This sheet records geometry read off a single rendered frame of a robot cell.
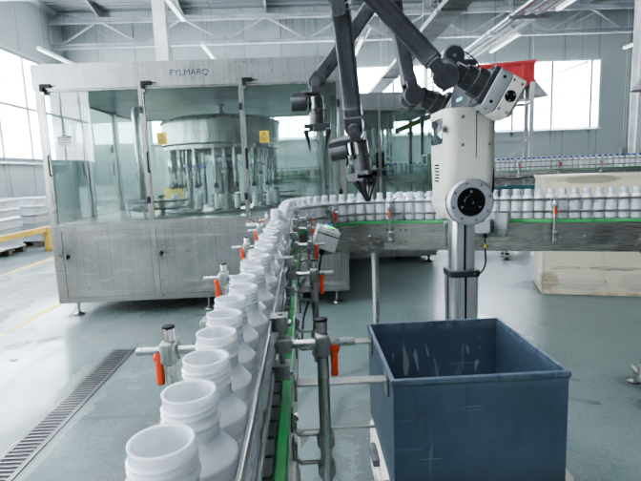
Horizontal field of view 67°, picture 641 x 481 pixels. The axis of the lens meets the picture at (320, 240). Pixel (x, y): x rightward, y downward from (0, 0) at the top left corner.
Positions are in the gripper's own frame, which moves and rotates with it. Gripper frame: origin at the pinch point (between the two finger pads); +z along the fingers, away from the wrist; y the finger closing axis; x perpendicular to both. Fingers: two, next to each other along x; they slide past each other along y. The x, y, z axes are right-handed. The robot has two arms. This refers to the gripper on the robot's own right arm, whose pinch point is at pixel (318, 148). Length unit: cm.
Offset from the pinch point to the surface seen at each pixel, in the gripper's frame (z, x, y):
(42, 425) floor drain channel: 140, -56, 154
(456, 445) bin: 56, 116, -18
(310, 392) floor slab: 140, -78, 7
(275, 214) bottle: 21, 46, 15
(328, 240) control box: 31.8, 32.9, -1.3
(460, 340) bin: 49, 85, -29
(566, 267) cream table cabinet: 115, -264, -250
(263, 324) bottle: 27, 134, 12
